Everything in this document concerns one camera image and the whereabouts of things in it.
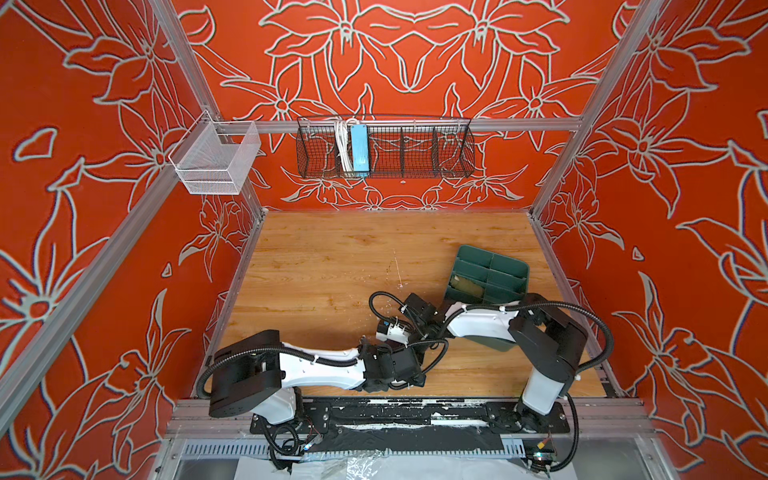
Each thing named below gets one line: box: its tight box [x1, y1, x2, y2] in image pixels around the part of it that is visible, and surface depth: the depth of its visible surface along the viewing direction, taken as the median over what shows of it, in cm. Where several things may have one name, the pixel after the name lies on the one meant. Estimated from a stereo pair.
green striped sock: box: [450, 275, 485, 297], surface depth 93 cm
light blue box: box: [351, 124, 369, 172], surface depth 91 cm
